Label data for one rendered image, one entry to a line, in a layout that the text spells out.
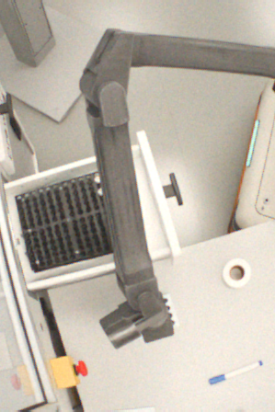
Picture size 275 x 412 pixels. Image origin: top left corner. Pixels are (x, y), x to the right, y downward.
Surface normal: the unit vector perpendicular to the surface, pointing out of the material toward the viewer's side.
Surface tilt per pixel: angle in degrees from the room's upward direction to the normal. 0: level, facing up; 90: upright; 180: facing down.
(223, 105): 0
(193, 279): 0
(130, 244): 45
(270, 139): 0
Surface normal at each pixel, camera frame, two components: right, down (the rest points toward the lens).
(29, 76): -0.08, -0.18
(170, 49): 0.34, 0.36
